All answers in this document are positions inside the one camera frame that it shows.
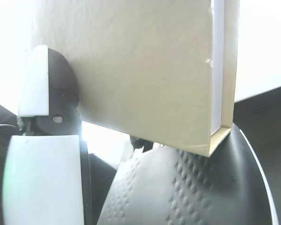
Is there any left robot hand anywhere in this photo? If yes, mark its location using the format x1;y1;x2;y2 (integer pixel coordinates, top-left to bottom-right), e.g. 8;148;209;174
2;45;281;225

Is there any cream paperback book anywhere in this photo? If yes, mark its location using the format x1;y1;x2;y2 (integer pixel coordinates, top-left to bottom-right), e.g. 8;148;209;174
35;0;241;157

